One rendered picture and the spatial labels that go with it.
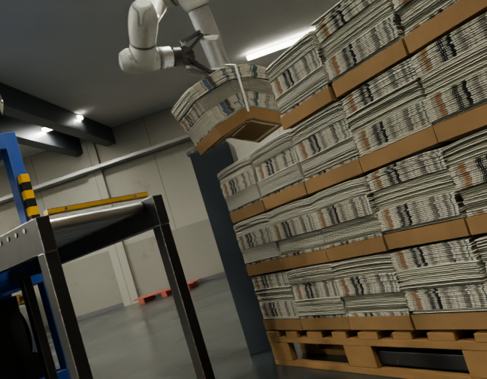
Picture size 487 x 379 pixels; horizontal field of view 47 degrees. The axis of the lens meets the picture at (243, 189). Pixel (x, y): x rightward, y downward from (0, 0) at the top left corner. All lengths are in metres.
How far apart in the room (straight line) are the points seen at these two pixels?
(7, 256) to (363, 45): 1.42
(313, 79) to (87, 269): 9.74
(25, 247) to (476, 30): 1.54
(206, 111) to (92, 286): 9.23
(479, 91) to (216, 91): 1.13
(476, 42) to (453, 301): 0.64
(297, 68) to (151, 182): 9.07
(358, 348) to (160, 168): 9.06
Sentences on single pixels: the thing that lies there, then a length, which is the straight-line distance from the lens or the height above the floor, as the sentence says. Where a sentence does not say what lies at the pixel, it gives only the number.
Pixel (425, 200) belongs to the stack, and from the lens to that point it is 1.50.
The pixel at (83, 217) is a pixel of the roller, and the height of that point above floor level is 0.78.
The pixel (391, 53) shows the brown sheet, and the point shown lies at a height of 0.86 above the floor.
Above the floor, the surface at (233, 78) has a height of 1.14.
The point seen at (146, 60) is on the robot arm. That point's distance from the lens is 2.26.
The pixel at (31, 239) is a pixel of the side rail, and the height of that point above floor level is 0.74.
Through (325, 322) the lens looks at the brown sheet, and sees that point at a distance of 1.99.
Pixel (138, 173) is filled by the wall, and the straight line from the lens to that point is 10.84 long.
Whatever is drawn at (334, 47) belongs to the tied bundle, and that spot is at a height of 0.97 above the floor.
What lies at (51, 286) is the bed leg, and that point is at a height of 0.57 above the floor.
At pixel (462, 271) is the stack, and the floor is 0.30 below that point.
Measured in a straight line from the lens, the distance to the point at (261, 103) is 2.24.
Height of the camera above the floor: 0.53
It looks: 5 degrees up
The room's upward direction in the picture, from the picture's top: 17 degrees counter-clockwise
